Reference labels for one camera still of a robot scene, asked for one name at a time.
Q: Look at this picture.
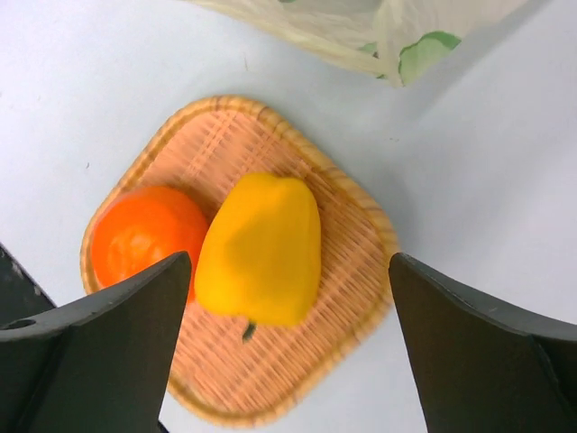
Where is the pale green plastic bag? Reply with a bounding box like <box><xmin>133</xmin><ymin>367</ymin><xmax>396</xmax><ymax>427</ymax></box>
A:
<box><xmin>197</xmin><ymin>0</ymin><xmax>541</xmax><ymax>88</ymax></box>

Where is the orange fake persimmon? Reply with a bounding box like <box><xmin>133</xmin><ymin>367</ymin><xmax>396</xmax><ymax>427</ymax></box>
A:
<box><xmin>89</xmin><ymin>186</ymin><xmax>208</xmax><ymax>288</ymax></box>

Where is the orange woven wicker tray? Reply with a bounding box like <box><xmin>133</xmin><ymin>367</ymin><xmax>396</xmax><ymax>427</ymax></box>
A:
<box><xmin>80</xmin><ymin>96</ymin><xmax>398</xmax><ymax>428</ymax></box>

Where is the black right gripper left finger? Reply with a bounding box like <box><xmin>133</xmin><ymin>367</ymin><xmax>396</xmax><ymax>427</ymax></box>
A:
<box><xmin>1</xmin><ymin>253</ymin><xmax>192</xmax><ymax>432</ymax></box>

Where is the yellow fake bell pepper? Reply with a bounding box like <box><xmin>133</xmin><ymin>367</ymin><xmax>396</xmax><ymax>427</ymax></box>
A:
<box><xmin>194</xmin><ymin>173</ymin><xmax>321</xmax><ymax>341</ymax></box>

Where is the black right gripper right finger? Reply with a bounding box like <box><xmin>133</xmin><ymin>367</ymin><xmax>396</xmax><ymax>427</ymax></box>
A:
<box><xmin>389</xmin><ymin>253</ymin><xmax>576</xmax><ymax>432</ymax></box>

